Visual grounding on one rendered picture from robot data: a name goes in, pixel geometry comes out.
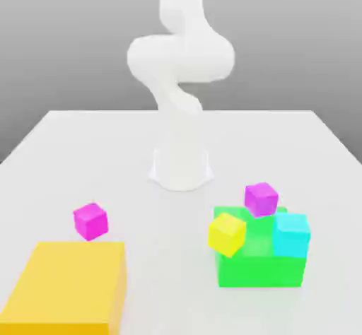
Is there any small purple cube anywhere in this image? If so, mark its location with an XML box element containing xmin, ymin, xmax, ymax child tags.
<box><xmin>244</xmin><ymin>182</ymin><xmax>279</xmax><ymax>218</ymax></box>

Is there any small yellow cube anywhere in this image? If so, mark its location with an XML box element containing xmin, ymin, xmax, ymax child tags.
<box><xmin>207</xmin><ymin>212</ymin><xmax>247</xmax><ymax>259</ymax></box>

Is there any small magenta cube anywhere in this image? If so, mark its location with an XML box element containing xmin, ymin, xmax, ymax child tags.
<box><xmin>73</xmin><ymin>202</ymin><xmax>110</xmax><ymax>242</ymax></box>

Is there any small cyan cube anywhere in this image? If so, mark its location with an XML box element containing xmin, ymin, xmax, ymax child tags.
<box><xmin>271</xmin><ymin>211</ymin><xmax>312</xmax><ymax>259</ymax></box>

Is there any large green box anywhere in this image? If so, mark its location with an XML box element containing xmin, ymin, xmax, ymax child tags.
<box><xmin>213</xmin><ymin>205</ymin><xmax>308</xmax><ymax>288</ymax></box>

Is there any large yellow box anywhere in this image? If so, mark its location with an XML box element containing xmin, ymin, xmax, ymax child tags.
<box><xmin>0</xmin><ymin>240</ymin><xmax>127</xmax><ymax>335</ymax></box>

